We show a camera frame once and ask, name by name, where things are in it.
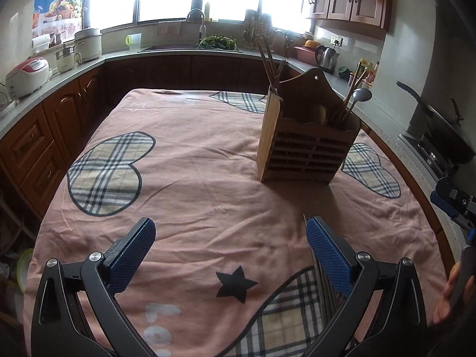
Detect metal ladle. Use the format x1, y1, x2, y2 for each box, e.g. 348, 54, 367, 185
340, 88, 372, 123

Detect light wooden chopstick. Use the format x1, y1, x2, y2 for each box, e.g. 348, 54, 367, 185
256, 40, 276, 93

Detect brown wooden chopstick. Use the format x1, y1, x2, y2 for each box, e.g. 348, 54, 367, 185
262, 35, 279, 93

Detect metal fork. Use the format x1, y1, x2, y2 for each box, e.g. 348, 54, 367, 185
273, 60, 286, 89

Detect person right hand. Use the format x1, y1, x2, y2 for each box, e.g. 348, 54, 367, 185
433, 262, 461, 325

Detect black frying pan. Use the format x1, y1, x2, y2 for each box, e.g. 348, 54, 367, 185
396, 81, 475, 165

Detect black star patch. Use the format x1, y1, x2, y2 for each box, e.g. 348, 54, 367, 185
216, 266, 257, 304

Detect pink heart-patterned tablecloth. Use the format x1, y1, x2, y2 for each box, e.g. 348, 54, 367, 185
24, 90, 446, 356

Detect lower wooden base cabinets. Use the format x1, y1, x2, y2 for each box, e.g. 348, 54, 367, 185
1, 54, 269, 219

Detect condiment bottles group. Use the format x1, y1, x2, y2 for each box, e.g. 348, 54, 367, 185
349, 58, 380, 89

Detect wooden utensil holder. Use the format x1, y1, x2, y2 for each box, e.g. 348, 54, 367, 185
256, 68, 361, 183

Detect stainless electric kettle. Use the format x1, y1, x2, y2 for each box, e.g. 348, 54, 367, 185
315, 45, 340, 74

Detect pink plastic basin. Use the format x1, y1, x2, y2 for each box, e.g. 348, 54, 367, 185
295, 46, 316, 65

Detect white red rice cooker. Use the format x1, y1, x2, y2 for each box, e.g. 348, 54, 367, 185
6, 57, 49, 99

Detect small white blender jug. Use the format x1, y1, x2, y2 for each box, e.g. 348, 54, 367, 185
56, 44, 82, 73

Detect white electric pot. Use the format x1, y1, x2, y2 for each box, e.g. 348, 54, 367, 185
74, 27, 102, 64

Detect green-lidded clear pitcher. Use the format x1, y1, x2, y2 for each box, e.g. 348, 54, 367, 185
125, 33, 142, 51

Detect dish drying rack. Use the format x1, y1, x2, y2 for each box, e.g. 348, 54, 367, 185
243, 10, 284, 50

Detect green vegetables pile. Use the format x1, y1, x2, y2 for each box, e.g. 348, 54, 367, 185
198, 35, 237, 51

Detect chrome sink faucet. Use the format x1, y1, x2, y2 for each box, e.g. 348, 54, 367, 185
186, 8, 206, 42

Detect tropical fruit poster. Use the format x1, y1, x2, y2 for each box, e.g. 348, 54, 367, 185
32, 0, 83, 42

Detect wall power socket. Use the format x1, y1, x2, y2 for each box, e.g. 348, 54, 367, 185
330, 36, 344, 47

